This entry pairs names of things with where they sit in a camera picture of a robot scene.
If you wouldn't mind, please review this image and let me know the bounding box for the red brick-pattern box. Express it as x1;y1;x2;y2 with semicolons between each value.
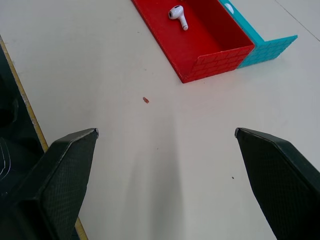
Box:
130;0;256;84

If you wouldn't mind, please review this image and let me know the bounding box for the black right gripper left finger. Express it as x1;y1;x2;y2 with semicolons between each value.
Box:
0;128;100;240

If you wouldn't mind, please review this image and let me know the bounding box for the teal brick-pattern box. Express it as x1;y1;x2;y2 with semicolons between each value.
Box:
218;0;299;70

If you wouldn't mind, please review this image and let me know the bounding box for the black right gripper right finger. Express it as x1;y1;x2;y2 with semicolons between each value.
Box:
234;127;320;240

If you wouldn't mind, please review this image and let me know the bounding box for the white earbud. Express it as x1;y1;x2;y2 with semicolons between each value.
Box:
167;4;189;32

